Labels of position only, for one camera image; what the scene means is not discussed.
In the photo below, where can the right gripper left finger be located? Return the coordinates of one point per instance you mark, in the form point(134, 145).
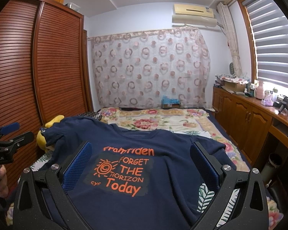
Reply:
point(31, 209)

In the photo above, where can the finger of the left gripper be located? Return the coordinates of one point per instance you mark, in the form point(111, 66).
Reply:
point(5, 130)
point(19, 141)

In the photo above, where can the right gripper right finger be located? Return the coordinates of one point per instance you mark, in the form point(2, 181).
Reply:
point(239, 200)

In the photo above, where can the navy printed t-shirt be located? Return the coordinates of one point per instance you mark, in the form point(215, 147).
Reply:
point(134, 167)

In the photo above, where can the person's left hand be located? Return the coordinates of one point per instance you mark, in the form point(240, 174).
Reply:
point(4, 191)

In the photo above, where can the palm leaf print towel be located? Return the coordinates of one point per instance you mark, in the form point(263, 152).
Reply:
point(211, 196)

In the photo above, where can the brown louvered wardrobe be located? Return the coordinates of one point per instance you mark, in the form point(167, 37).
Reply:
point(43, 63)

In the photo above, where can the dark patterned folded garment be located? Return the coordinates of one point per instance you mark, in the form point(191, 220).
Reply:
point(91, 114)

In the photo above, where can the wooden side cabinet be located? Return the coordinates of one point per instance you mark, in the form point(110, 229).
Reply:
point(248, 123)

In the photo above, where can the floral bed blanket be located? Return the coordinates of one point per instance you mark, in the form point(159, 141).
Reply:
point(139, 175)

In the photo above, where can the black spare gripper on cabinet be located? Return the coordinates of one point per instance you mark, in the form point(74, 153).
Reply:
point(284, 105)

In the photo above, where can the pink bottle on cabinet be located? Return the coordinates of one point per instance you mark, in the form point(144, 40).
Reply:
point(259, 91)

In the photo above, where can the cardboard box on cabinet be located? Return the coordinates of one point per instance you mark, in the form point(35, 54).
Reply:
point(233, 87)

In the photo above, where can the pink circle pattern curtain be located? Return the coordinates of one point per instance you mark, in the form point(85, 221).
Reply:
point(140, 69)

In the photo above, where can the blue item on box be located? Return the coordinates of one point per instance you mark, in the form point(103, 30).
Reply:
point(168, 103)

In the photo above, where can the zebra window blind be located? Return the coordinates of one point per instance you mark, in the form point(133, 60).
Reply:
point(269, 27)

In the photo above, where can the tied beige window curtain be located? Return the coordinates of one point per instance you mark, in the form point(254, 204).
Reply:
point(231, 35)

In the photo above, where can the beige wall air conditioner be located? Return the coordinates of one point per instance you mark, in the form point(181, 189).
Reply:
point(193, 14)

